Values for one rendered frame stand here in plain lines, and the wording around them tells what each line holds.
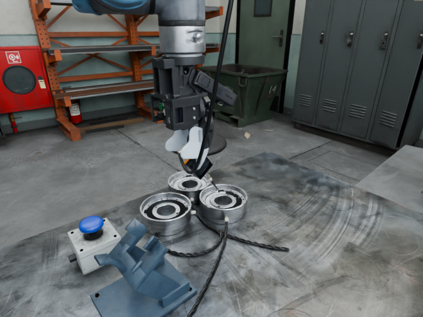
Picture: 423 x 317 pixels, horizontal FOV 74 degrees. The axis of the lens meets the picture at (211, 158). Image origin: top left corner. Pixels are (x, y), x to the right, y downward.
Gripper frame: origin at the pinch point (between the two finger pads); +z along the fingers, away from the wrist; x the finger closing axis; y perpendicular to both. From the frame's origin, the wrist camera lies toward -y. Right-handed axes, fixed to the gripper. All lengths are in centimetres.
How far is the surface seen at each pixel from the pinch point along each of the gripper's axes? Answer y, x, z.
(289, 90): -329, -197, 58
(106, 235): 19.7, -0.8, 8.8
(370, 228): -23.6, 27.2, 13.4
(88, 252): 23.4, 0.9, 9.2
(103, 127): -91, -306, 89
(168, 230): 9.1, 2.3, 11.5
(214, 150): -57, -58, 32
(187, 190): -0.4, -3.9, 9.2
